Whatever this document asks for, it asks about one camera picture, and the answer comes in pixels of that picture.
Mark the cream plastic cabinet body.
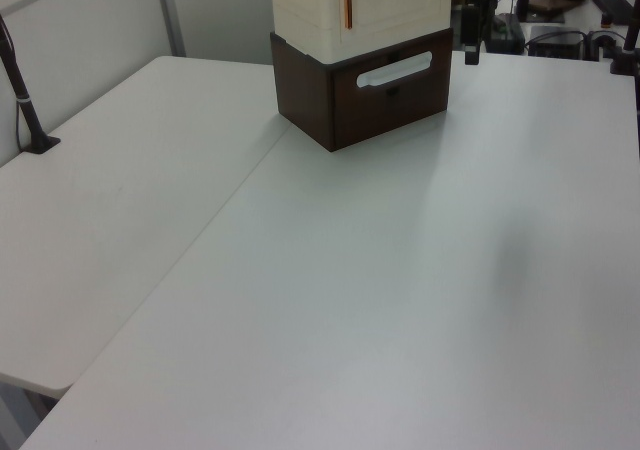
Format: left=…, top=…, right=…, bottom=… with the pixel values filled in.
left=269, top=0, right=454, bottom=66

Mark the black box with green light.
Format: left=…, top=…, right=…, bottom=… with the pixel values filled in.
left=494, top=13, right=527, bottom=54

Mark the brown wooden stand base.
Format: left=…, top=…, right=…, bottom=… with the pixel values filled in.
left=528, top=0, right=589, bottom=20

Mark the black keyboard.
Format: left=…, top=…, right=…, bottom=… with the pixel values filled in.
left=583, top=0, right=637, bottom=27

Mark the dark brown drawer box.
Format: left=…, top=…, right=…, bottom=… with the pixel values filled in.
left=269, top=25, right=454, bottom=153

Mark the white drawer handle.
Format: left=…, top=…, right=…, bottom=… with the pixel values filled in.
left=355, top=50, right=433, bottom=92

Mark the black camera stand clamp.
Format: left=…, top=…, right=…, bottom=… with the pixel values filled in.
left=608, top=0, right=640, bottom=77

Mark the grey partition post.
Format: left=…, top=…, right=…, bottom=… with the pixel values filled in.
left=153, top=0, right=187, bottom=59

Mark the black camera stand pole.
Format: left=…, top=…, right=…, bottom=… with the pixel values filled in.
left=0, top=13, right=62, bottom=157

